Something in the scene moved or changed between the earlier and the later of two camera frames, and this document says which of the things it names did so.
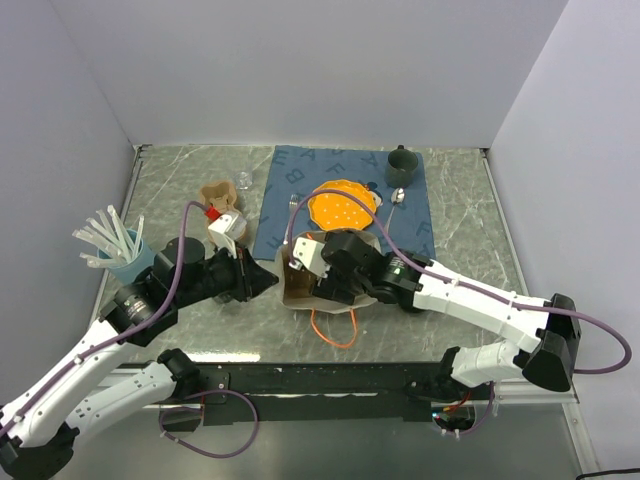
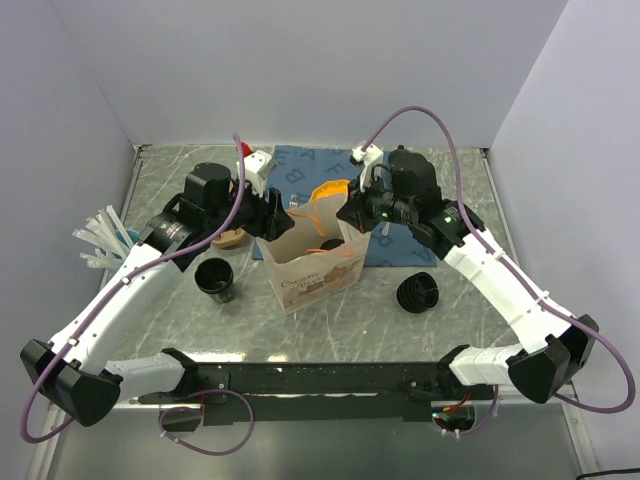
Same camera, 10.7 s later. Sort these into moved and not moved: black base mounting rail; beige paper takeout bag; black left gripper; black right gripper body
Moved: black right gripper body; black left gripper; beige paper takeout bag
Not moved: black base mounting rail
